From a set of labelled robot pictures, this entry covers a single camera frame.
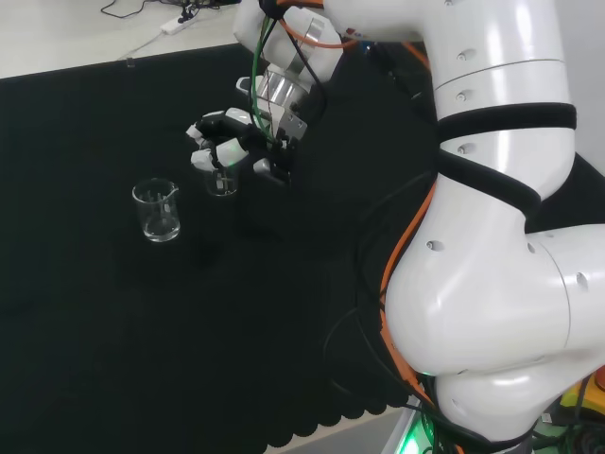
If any white power strip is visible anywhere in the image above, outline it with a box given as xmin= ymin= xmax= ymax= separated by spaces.
xmin=160 ymin=16 xmax=198 ymax=35

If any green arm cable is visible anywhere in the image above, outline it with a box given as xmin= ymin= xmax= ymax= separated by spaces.
xmin=249 ymin=9 xmax=285 ymax=148

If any large clear glass beaker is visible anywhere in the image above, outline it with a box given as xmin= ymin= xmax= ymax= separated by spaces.
xmin=131 ymin=177 xmax=182 ymax=243

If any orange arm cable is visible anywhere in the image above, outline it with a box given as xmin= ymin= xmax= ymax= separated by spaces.
xmin=271 ymin=0 xmax=443 ymax=454

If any small clear glass beaker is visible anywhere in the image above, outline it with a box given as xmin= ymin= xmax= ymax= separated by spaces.
xmin=203 ymin=165 xmax=239 ymax=198

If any yellow stop button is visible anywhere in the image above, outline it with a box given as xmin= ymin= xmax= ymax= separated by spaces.
xmin=538 ymin=361 xmax=605 ymax=454

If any black table cloth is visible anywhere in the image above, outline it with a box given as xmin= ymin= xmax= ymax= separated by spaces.
xmin=0 ymin=41 xmax=605 ymax=454

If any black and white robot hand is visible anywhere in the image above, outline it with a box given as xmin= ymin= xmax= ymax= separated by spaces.
xmin=184 ymin=107 xmax=308 ymax=188

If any white power cable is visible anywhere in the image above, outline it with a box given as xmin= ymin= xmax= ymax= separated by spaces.
xmin=115 ymin=27 xmax=166 ymax=61

